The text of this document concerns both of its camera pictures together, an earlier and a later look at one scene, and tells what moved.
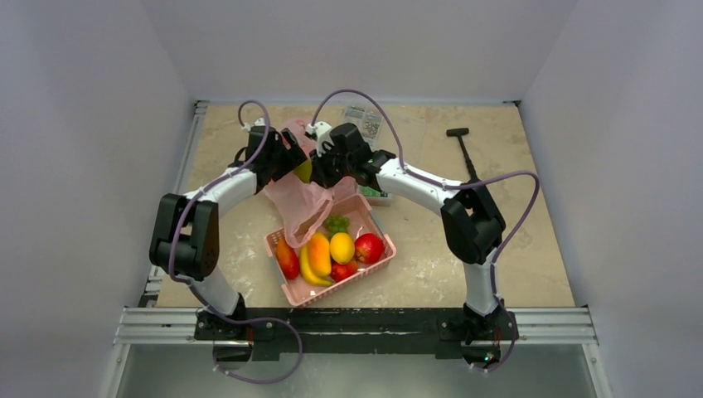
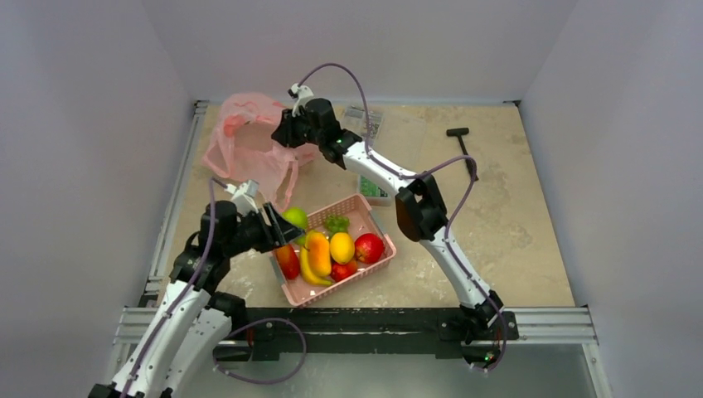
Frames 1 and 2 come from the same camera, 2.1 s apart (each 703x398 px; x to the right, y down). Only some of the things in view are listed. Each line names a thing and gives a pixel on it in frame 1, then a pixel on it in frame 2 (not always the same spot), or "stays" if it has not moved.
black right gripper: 327,162 to 289,131
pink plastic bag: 303,206 to 240,145
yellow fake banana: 306,271 stays
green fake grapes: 334,223 stays
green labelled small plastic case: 376,198 stays
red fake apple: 369,248 stays
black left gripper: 294,157 to 280,231
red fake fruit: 288,259 stays
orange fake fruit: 341,248 stays
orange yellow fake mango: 320,253 stays
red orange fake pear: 340,271 stays
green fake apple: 304,171 to 299,217
